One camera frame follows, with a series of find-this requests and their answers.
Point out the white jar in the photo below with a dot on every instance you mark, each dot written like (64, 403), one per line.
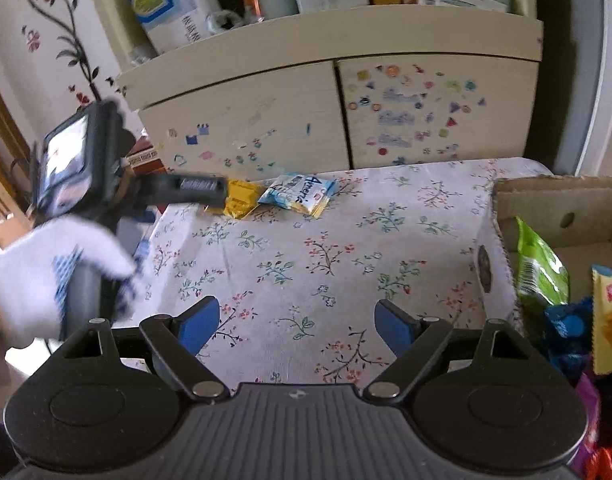
(278, 5)

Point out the small orange bottle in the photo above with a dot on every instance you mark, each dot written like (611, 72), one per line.
(251, 2)

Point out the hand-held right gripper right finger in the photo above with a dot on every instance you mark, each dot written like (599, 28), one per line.
(393, 325)

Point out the cream cabinet with stickers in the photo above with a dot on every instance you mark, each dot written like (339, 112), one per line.
(246, 105)

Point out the clear tape roll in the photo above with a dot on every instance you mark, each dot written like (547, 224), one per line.
(220, 21)

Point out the white refrigerator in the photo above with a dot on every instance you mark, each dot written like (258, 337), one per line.
(611, 85)

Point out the person's left hand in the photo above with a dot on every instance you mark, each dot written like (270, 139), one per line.
(30, 280)

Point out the light blue white snack packet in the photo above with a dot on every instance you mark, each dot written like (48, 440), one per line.
(296, 195)

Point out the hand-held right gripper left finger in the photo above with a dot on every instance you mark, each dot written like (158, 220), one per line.
(200, 322)

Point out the cardboard box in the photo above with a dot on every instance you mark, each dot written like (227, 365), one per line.
(586, 210)

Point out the small yellow snack packet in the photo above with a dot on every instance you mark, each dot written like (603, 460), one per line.
(243, 199)

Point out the red box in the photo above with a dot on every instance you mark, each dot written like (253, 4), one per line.
(153, 165)

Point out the green snack bag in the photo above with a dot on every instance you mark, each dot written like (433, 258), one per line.
(541, 270)

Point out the large blue snack bag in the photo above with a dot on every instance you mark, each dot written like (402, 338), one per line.
(566, 330)

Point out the purple snack bag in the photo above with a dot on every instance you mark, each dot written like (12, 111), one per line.
(588, 410)

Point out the white blue green carton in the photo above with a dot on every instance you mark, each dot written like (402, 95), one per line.
(170, 5)

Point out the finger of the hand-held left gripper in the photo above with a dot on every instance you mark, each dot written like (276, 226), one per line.
(200, 185)

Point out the yellow snack bag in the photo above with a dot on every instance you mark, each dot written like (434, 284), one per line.
(608, 330)

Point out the orange snack bag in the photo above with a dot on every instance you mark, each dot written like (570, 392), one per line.
(608, 462)

